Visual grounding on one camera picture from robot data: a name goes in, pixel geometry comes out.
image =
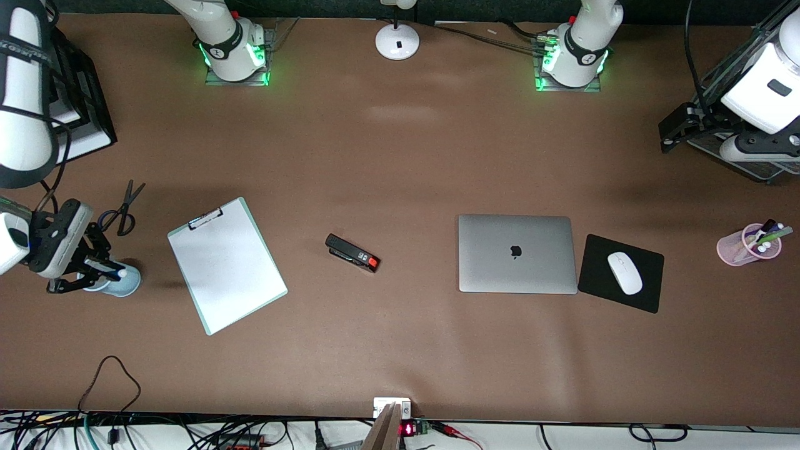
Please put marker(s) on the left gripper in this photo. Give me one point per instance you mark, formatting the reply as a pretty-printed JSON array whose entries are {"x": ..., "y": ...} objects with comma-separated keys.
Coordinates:
[{"x": 705, "y": 117}]

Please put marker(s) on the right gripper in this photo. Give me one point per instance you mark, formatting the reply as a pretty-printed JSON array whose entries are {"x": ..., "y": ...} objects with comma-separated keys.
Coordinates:
[{"x": 94, "y": 257}]

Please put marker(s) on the blue marker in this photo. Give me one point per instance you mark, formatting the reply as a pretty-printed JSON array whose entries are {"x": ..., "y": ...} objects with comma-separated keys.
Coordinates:
[{"x": 122, "y": 273}]

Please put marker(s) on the silver laptop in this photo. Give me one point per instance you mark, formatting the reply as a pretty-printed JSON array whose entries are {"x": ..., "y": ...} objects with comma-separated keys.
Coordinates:
[{"x": 515, "y": 253}]

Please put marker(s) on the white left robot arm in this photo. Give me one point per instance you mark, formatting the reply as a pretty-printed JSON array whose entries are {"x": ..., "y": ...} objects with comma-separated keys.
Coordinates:
[{"x": 584, "y": 37}]

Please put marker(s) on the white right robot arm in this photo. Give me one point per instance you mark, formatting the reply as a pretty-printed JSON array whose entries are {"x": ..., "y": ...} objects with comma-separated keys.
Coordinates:
[{"x": 25, "y": 125}]

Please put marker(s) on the green marker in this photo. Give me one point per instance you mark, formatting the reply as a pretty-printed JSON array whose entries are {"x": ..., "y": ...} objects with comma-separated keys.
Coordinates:
[{"x": 778, "y": 232}]

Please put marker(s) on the light blue mesh pen cup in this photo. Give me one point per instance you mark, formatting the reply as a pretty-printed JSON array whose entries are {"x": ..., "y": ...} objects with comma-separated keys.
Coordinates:
[{"x": 128, "y": 284}]

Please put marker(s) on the grey metal mesh tray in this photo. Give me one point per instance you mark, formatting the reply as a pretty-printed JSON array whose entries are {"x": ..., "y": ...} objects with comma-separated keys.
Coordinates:
[{"x": 756, "y": 169}]

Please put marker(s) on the teal clipboard with metal clip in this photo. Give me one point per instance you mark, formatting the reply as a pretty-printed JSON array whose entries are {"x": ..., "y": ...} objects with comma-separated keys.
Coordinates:
[{"x": 206, "y": 219}]

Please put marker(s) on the black pen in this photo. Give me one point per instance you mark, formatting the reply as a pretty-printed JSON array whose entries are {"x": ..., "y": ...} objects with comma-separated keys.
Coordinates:
[{"x": 769, "y": 224}]

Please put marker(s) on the white paper sheet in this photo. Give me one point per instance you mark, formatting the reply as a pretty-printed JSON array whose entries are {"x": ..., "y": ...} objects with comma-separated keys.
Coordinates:
[{"x": 225, "y": 275}]

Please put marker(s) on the pink translucent pen cup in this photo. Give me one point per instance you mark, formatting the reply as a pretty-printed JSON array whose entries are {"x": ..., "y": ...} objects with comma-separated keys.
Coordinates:
[{"x": 734, "y": 250}]

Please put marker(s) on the black mouse pad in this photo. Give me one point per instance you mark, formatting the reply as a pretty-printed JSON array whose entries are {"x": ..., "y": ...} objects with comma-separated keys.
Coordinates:
[{"x": 650, "y": 281}]

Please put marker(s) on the white computer mouse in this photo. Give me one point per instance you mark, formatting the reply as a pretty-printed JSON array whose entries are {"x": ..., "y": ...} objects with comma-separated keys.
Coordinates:
[{"x": 625, "y": 273}]

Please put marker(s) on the black stacked paper tray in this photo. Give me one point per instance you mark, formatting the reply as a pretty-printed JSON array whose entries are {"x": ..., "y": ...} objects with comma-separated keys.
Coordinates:
[{"x": 87, "y": 81}]

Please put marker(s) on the black stapler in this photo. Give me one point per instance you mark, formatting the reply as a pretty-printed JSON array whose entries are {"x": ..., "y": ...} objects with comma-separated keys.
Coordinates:
[{"x": 351, "y": 253}]

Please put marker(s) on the white round lamp base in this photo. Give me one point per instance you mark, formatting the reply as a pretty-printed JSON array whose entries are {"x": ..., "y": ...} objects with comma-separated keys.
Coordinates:
[{"x": 397, "y": 44}]

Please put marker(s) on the wooden board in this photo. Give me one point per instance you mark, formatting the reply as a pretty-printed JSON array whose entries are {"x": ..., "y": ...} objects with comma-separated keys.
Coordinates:
[{"x": 384, "y": 434}]

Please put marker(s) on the white outlet box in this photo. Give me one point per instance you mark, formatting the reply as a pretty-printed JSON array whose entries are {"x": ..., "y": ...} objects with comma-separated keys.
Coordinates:
[{"x": 400, "y": 406}]

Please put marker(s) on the red display module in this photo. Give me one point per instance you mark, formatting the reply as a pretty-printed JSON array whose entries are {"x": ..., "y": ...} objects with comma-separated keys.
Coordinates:
[{"x": 407, "y": 429}]

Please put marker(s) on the red clip lead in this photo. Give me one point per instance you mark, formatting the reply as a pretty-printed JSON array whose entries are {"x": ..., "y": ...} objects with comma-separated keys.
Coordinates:
[{"x": 456, "y": 432}]

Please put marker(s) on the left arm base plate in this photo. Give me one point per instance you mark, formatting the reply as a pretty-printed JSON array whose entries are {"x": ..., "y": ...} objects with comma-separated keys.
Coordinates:
[{"x": 542, "y": 84}]

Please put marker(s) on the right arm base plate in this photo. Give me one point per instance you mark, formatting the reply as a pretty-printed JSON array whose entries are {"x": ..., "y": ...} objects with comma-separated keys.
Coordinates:
[{"x": 270, "y": 62}]

